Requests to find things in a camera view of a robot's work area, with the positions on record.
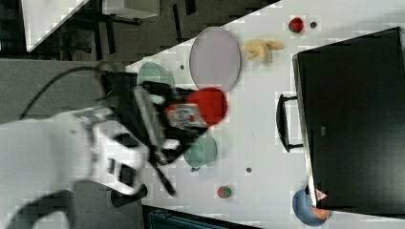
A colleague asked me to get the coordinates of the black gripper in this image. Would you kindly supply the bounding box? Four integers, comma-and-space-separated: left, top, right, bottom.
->
101, 71, 207, 196

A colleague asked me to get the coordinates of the red plush ketchup bottle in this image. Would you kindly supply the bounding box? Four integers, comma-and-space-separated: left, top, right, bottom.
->
165, 87, 228, 130

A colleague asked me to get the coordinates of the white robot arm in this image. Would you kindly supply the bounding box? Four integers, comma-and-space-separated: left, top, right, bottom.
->
1, 74, 193, 229

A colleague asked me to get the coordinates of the black toaster oven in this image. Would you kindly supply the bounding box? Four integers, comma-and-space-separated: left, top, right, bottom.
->
292, 27, 405, 219

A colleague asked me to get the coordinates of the green measuring cup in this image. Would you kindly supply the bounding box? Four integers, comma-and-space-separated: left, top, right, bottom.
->
183, 135, 218, 172

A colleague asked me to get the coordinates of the green perforated colander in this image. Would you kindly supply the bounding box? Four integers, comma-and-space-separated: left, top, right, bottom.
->
137, 62, 175, 105

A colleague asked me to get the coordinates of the lavender oval plate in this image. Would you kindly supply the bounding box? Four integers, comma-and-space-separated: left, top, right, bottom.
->
189, 27, 241, 92

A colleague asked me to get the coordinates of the red tomato toy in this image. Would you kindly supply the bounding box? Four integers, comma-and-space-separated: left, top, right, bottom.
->
217, 186, 232, 198

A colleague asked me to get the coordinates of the yellow plush banana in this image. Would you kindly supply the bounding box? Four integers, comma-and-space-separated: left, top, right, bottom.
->
242, 39, 284, 61

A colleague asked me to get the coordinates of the blue small bowl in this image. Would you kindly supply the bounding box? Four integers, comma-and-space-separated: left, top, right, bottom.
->
292, 190, 330, 226

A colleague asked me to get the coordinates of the small red strawberry toy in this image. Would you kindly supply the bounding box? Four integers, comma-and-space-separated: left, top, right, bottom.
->
288, 17, 304, 33

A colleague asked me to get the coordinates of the orange ball in bowl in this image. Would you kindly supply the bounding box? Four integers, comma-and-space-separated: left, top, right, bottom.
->
312, 207, 329, 220

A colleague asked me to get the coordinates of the blue metal frame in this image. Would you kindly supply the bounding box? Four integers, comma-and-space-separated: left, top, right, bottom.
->
142, 205, 259, 229

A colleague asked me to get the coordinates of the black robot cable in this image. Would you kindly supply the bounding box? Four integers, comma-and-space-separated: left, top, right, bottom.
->
18, 65, 111, 120

